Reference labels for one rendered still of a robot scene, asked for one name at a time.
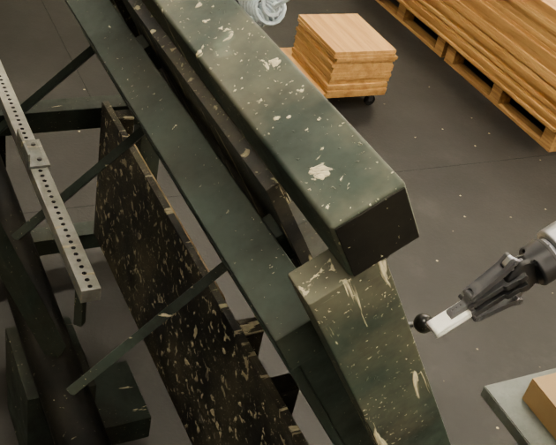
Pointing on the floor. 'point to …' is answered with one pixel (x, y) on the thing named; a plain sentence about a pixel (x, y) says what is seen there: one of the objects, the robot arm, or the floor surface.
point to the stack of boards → (507, 54)
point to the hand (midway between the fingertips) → (449, 319)
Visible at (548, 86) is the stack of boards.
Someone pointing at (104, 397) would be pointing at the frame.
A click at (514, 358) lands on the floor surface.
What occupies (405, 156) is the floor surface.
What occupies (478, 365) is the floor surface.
